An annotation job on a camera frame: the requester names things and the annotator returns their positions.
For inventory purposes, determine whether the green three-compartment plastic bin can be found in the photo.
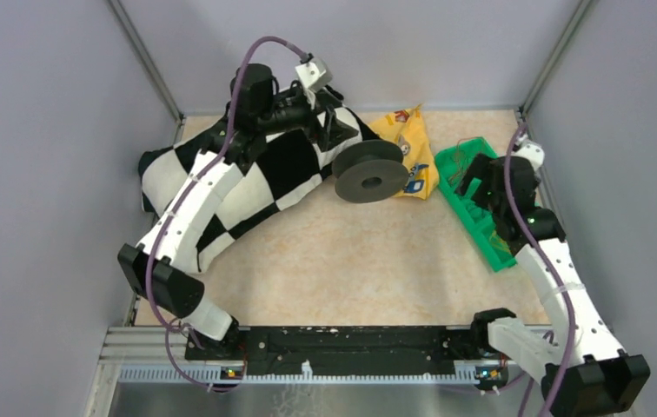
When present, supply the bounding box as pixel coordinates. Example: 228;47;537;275
435;136;516;272

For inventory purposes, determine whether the grey plastic cable spool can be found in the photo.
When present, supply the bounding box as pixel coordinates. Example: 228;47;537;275
332;139;409;203

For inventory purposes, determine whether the yellow cartoon print cloth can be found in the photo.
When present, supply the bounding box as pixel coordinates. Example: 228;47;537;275
369;104;440;201

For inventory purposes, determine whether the red cable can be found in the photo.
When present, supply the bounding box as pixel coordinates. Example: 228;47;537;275
448;141;476;180

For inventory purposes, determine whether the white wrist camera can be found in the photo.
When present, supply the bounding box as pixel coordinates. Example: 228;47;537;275
512;135;545;172
295;57;333;109

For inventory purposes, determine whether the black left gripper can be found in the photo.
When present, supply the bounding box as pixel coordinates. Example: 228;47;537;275
259;88;359;152

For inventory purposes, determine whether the aluminium front rail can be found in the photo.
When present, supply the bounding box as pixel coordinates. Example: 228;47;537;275
85;327;533;416

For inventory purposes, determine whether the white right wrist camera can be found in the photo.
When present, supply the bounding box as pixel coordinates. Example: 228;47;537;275
512;135;545;172

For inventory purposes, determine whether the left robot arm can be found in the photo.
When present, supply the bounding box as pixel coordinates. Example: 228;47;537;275
117;59;372;359

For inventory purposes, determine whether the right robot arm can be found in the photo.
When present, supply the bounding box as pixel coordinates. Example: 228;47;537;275
455;154;651;416

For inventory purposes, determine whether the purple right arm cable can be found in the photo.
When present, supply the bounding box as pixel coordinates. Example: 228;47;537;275
503;122;577;417

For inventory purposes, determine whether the black white checkered pillow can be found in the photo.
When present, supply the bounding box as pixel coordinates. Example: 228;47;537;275
137;108;379;274

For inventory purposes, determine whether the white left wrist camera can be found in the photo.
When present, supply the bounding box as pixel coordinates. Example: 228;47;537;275
295;57;333;109

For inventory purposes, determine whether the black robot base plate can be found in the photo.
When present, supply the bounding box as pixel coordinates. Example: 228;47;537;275
184;326;513;381

